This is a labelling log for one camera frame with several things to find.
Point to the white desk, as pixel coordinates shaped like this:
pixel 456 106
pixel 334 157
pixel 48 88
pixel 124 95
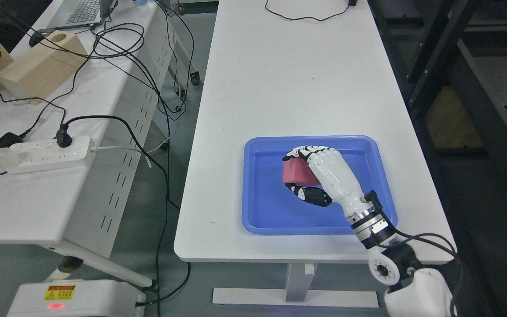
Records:
pixel 299 68

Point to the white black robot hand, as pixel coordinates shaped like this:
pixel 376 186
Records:
pixel 335 176

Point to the wooden block with hole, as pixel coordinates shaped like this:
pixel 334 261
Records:
pixel 40 71

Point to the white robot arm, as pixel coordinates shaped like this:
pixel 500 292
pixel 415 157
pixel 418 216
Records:
pixel 413 290

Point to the cardboard box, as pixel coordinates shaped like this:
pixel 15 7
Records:
pixel 448 123

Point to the pink block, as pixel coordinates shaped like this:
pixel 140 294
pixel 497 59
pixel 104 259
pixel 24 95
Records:
pixel 297 171

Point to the blue tray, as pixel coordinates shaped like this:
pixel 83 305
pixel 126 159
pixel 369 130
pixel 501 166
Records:
pixel 269 208

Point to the white power strip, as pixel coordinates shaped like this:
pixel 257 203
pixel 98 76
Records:
pixel 44 155

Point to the white machine base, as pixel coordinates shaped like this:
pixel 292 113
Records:
pixel 78 298

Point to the silver laptop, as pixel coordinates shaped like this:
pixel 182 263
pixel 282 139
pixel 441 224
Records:
pixel 81 13

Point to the black metal shelf left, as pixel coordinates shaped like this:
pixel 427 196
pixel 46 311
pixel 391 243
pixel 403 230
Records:
pixel 462 42

